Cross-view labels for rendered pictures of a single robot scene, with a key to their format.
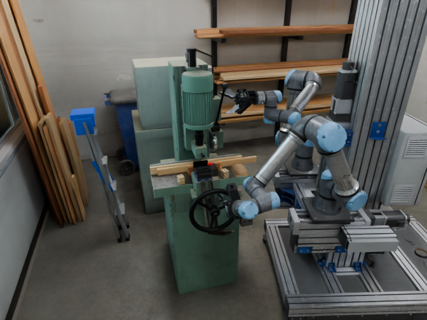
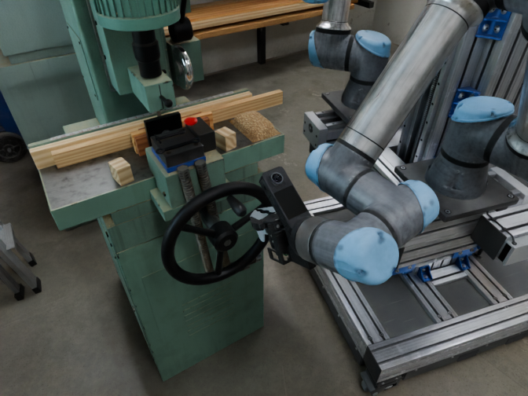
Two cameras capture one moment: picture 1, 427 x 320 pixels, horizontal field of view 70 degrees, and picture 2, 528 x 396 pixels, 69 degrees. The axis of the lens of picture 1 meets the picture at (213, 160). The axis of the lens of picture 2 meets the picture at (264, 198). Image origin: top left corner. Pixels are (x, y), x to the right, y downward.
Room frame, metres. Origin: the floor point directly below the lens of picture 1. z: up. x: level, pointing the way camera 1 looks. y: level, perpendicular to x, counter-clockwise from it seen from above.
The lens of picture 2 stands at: (0.78, 0.09, 1.45)
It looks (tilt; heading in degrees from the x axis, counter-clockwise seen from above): 40 degrees down; 343
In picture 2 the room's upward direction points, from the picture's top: straight up
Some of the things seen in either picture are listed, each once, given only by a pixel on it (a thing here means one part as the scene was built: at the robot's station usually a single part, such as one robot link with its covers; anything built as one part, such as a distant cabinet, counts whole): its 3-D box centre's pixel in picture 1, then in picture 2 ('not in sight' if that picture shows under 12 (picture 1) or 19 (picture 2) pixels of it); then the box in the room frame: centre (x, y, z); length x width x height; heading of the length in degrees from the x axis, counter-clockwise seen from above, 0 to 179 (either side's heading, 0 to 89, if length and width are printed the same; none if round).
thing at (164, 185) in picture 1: (202, 181); (175, 166); (1.63, 0.07, 0.87); 0.61 x 0.30 x 0.06; 105
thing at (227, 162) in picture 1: (208, 165); (181, 124); (1.75, 0.03, 0.92); 0.65 x 0.02 x 0.04; 105
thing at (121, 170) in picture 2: (180, 179); (121, 171); (1.57, 0.19, 0.92); 0.04 x 0.03 x 0.05; 26
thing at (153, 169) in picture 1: (197, 164); (154, 126); (1.75, 0.10, 0.93); 0.60 x 0.02 x 0.05; 105
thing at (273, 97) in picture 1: (271, 98); not in sight; (1.77, -0.34, 1.35); 0.11 x 0.08 x 0.09; 105
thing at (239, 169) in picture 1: (239, 167); (254, 121); (1.71, -0.16, 0.92); 0.14 x 0.09 x 0.04; 15
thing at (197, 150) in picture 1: (199, 150); (152, 89); (1.75, 0.09, 1.03); 0.14 x 0.07 x 0.09; 15
